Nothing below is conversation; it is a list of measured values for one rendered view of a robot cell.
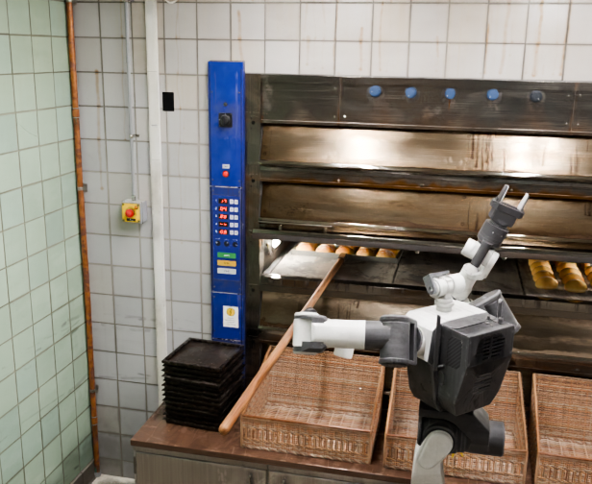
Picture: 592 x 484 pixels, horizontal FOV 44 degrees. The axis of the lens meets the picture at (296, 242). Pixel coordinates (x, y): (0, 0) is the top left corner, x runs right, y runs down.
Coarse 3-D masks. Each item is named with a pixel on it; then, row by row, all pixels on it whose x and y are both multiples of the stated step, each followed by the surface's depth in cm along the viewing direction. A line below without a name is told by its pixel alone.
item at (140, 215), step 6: (126, 204) 337; (132, 204) 336; (138, 204) 335; (144, 204) 340; (138, 210) 336; (144, 210) 340; (126, 216) 338; (138, 216) 337; (144, 216) 341; (126, 222) 339; (132, 222) 339; (138, 222) 338
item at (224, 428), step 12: (336, 264) 349; (324, 288) 318; (312, 300) 300; (288, 336) 263; (276, 348) 252; (276, 360) 246; (264, 372) 234; (252, 384) 225; (252, 396) 221; (240, 408) 211; (228, 420) 204; (228, 432) 201
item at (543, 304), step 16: (336, 288) 332; (352, 288) 330; (368, 288) 328; (384, 288) 327; (400, 288) 325; (416, 288) 325; (512, 304) 316; (528, 304) 314; (544, 304) 313; (560, 304) 311; (576, 304) 310
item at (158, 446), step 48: (144, 432) 317; (192, 432) 318; (144, 480) 315; (192, 480) 310; (240, 480) 305; (288, 480) 299; (336, 480) 295; (384, 480) 289; (480, 480) 286; (528, 480) 286
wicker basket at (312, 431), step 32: (288, 352) 341; (288, 384) 341; (320, 384) 338; (352, 384) 334; (256, 416) 301; (288, 416) 331; (320, 416) 331; (352, 416) 332; (256, 448) 305; (288, 448) 302; (320, 448) 298; (352, 448) 295
